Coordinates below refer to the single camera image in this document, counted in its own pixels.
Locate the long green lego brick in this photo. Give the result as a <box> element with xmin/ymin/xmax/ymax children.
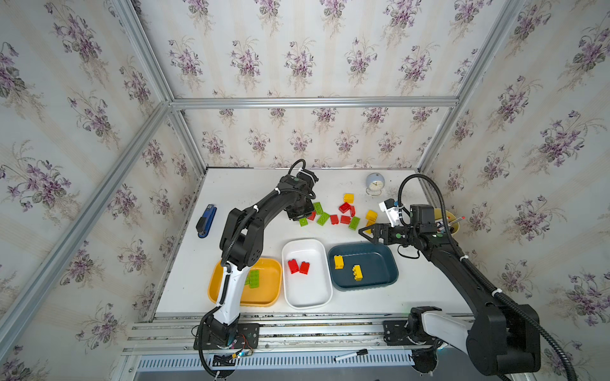
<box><xmin>247</xmin><ymin>270</ymin><xmax>260</xmax><ymax>289</ymax></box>

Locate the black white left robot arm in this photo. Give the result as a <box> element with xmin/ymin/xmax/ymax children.
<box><xmin>194</xmin><ymin>159</ymin><xmax>319</xmax><ymax>352</ymax></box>

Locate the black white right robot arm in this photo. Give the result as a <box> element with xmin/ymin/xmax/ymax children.
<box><xmin>358</xmin><ymin>197</ymin><xmax>578</xmax><ymax>380</ymax></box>

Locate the yellow pen cup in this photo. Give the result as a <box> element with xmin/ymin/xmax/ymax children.
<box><xmin>435</xmin><ymin>208</ymin><xmax>465</xmax><ymax>236</ymax></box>

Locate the dark teal plastic tray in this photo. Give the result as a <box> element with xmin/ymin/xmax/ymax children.
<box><xmin>327</xmin><ymin>242</ymin><xmax>399</xmax><ymax>291</ymax></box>

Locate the small white alarm clock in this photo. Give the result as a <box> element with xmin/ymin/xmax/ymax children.
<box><xmin>365</xmin><ymin>172</ymin><xmax>385</xmax><ymax>197</ymax></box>

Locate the white plastic tray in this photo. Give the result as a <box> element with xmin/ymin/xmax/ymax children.
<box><xmin>281</xmin><ymin>239</ymin><xmax>333</xmax><ymax>310</ymax></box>

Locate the yellow plastic tray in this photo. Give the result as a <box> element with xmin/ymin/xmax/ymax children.
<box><xmin>208</xmin><ymin>256</ymin><xmax>283</xmax><ymax>308</ymax></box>

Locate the blue stapler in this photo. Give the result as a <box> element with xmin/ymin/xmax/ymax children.
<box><xmin>195</xmin><ymin>204</ymin><xmax>217</xmax><ymax>239</ymax></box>

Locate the black marker pen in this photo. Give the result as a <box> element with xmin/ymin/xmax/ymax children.
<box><xmin>333</xmin><ymin>349</ymin><xmax>369</xmax><ymax>362</ymax></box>

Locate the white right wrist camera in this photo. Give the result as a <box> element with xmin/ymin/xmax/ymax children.
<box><xmin>379</xmin><ymin>198</ymin><xmax>406</xmax><ymax>227</ymax></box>

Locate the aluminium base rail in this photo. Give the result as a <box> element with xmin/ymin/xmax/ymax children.
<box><xmin>113</xmin><ymin>313</ymin><xmax>420</xmax><ymax>380</ymax></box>

